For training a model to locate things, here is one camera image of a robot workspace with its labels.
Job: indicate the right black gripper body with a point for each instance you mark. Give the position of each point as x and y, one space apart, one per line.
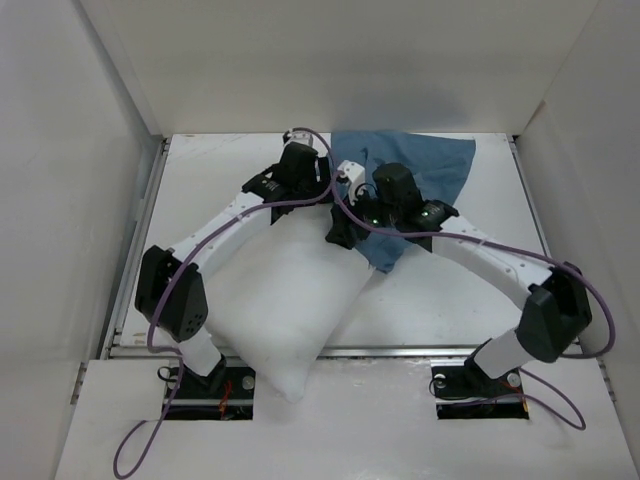
376 212

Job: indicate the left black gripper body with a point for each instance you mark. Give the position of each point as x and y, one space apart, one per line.
311 190

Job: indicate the blue pillowcase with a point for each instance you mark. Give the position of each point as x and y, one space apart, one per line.
440 167

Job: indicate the white pillow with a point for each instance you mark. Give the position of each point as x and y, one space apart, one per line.
276 302

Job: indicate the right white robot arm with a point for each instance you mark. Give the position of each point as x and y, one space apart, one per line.
553 302

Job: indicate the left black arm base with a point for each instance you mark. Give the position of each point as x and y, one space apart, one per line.
231 397

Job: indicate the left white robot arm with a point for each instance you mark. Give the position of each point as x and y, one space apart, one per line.
170 292

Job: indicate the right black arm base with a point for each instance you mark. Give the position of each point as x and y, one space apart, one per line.
464 394

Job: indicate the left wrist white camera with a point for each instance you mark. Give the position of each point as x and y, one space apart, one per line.
299 136

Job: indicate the wrist white camera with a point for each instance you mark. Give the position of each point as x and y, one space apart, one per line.
353 176
299 136

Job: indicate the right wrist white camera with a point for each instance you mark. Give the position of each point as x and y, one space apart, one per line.
353 176

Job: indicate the aluminium rail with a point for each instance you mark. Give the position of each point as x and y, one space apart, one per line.
427 306

